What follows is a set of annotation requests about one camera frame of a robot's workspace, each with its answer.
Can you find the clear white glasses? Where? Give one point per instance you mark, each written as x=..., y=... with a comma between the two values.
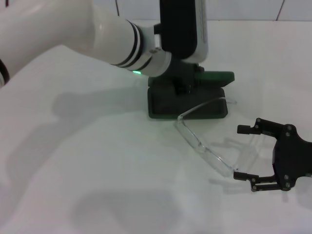
x=190, y=136

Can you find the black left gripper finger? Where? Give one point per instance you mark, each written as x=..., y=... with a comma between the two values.
x=187, y=87
x=179, y=88

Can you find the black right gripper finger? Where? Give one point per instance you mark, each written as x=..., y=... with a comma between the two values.
x=268, y=126
x=263, y=184

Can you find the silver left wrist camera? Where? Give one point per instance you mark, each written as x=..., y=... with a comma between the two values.
x=178, y=29

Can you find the green glasses case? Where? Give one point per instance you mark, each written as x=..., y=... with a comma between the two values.
x=165, y=107

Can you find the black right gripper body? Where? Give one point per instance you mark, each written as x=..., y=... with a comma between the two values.
x=290, y=158

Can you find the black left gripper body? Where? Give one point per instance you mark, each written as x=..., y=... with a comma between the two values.
x=182, y=70

